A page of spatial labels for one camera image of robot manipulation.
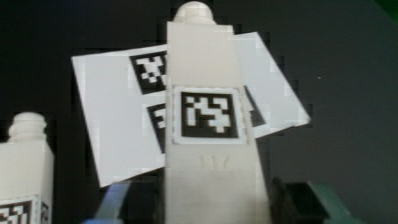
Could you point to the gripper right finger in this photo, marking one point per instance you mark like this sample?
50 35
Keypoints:
306 204

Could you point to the white desk leg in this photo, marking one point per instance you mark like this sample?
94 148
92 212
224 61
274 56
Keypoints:
215 190
25 172

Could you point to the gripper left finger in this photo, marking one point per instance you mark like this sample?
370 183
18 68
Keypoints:
108 210

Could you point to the fiducial marker sheet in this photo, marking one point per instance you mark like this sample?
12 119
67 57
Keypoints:
119 78

